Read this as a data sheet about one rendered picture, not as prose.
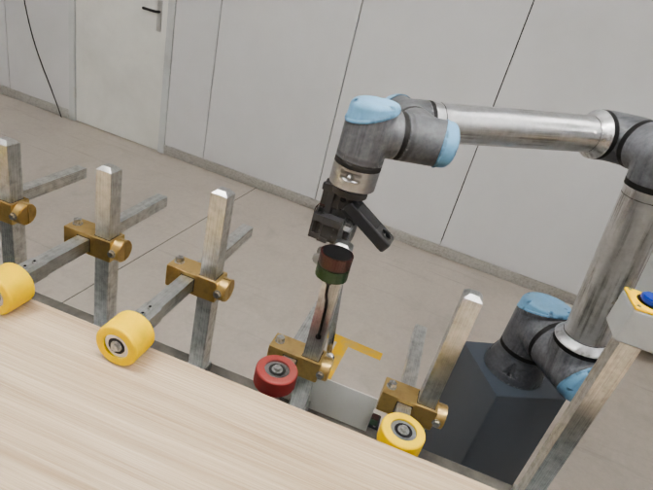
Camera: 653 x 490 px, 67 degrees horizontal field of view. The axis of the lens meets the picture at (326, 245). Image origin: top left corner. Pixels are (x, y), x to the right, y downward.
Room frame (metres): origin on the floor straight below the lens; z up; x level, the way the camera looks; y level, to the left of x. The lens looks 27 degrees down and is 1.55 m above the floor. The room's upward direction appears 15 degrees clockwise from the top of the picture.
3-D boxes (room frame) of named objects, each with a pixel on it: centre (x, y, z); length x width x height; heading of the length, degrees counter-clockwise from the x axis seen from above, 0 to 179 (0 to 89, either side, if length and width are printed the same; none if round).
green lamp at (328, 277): (0.77, -0.02, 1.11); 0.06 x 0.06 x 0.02
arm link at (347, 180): (0.90, -0.02, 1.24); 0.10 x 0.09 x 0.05; 170
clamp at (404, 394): (0.78, -0.25, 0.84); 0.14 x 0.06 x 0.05; 80
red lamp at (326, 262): (0.77, -0.02, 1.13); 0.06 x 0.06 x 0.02
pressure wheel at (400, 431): (0.64, -0.21, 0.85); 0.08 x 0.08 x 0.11
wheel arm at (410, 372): (0.84, -0.25, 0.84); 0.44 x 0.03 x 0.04; 170
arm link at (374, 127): (0.90, -0.02, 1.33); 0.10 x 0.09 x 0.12; 110
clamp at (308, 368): (0.82, -0.01, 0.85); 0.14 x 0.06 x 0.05; 80
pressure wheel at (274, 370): (0.71, 0.03, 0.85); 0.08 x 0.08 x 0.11
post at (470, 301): (0.78, -0.28, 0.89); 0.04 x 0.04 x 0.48; 80
